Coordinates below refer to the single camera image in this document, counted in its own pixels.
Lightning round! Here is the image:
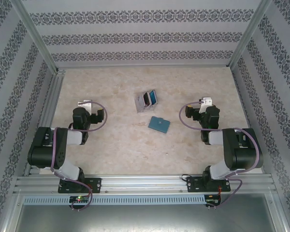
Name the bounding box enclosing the blue card with line print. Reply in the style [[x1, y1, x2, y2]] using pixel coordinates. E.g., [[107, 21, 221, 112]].
[[148, 91, 159, 105]]

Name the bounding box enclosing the grey metal panel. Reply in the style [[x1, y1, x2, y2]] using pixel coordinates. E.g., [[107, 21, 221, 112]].
[[13, 204, 285, 232]]

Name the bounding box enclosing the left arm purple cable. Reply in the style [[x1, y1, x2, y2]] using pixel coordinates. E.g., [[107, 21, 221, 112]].
[[49, 100, 109, 212]]

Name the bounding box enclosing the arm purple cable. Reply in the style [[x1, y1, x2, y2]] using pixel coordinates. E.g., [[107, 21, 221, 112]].
[[49, 100, 109, 212], [179, 101, 263, 210]]

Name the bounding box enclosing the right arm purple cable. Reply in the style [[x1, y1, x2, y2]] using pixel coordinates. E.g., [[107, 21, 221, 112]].
[[179, 101, 263, 210]]

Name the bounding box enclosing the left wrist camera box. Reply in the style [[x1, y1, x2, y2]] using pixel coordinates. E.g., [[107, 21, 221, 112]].
[[77, 99, 93, 112]]

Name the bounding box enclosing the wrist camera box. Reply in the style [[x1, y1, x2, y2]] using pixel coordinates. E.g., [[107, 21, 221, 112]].
[[199, 96, 213, 113], [77, 99, 93, 112]]

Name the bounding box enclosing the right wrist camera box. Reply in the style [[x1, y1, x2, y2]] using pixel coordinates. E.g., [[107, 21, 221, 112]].
[[199, 96, 213, 113]]

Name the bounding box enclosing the aluminium side rail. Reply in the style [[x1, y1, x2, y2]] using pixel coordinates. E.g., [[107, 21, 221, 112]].
[[24, 69, 66, 176], [231, 67, 265, 174]]

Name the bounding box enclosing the thin aluminium cross rail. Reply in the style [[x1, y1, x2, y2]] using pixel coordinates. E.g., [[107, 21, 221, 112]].
[[55, 63, 232, 71]]

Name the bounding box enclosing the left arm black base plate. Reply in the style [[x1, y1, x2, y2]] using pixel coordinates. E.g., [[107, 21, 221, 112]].
[[58, 177, 102, 194]]

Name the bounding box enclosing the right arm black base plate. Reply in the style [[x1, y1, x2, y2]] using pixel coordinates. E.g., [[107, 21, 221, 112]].
[[186, 176, 232, 193]]

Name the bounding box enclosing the aluminium mounting rail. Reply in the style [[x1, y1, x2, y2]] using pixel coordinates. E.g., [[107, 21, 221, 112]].
[[14, 174, 274, 194]]

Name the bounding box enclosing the slotted grey cable duct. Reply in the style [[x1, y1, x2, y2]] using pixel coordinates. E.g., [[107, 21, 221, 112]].
[[23, 195, 206, 205]]

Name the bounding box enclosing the aluminium frame post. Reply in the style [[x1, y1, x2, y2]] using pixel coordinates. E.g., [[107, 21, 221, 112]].
[[9, 0, 58, 73], [228, 0, 273, 68]]

